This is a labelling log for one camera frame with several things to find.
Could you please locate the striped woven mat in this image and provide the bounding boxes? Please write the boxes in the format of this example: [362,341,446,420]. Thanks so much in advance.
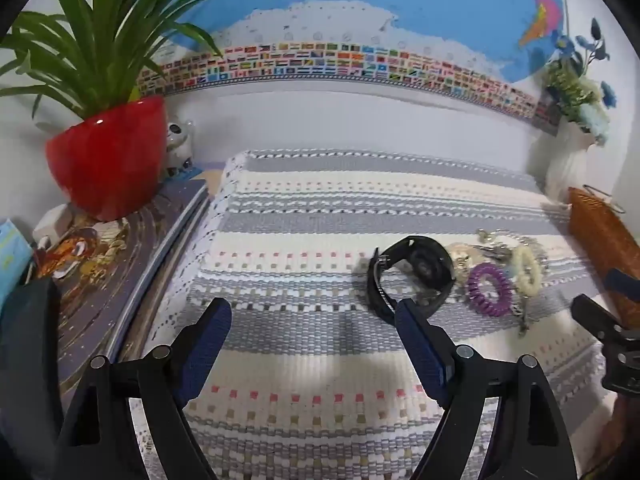
[125,149,621,480]

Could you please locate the black wristwatch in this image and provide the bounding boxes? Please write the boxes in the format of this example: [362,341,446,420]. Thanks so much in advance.
[366,235,457,325]

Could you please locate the blue and white flower bouquet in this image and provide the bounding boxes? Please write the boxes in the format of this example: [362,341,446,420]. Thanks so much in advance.
[542,17,618,147]

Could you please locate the illustrated picture book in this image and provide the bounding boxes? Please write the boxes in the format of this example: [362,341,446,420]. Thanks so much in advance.
[50,177,211,396]

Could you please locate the red plant pot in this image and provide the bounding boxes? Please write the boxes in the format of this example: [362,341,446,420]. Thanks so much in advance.
[45,96,167,222]

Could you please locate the beige beaded hair tie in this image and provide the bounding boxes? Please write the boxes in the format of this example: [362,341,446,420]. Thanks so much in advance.
[446,242,473,271]

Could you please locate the purple spiral hair tie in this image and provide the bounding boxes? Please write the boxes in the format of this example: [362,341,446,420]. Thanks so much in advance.
[466,262,516,318]

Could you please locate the light blue card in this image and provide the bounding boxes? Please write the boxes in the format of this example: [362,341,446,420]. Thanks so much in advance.
[0,218,35,306]

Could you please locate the white ribbed vase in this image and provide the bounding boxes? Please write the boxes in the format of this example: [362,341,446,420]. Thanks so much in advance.
[545,120,598,206]

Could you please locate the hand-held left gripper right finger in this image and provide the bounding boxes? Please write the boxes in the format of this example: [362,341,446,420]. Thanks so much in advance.
[394,298,578,480]

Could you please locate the silver charm bracelet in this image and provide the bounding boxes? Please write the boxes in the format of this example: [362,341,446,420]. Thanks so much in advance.
[472,229,551,337]

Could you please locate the person's right forearm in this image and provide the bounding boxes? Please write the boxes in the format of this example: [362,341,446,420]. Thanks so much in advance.
[611,391,640,480]

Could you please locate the silver wire clip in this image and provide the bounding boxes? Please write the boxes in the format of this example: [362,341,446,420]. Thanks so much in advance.
[582,184,627,215]

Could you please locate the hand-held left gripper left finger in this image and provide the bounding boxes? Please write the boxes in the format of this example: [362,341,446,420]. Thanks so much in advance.
[52,297,233,480]

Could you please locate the brown wicker basket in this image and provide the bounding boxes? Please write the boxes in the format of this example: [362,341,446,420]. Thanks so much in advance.
[567,186,640,316]

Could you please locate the cream spiral hair tie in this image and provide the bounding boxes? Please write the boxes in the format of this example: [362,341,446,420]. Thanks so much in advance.
[511,245,542,297]

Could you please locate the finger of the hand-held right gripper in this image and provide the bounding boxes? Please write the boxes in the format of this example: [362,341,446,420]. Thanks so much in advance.
[571,294,626,343]
[603,268,640,305]

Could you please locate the small white figurine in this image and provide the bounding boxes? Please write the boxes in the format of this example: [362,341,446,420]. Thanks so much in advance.
[165,120,195,171]

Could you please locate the white power adapter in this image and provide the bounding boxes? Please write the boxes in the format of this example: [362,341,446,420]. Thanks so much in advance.
[32,203,76,246]

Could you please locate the green leafy plant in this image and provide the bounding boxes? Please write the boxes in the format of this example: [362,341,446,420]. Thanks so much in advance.
[0,0,273,121]

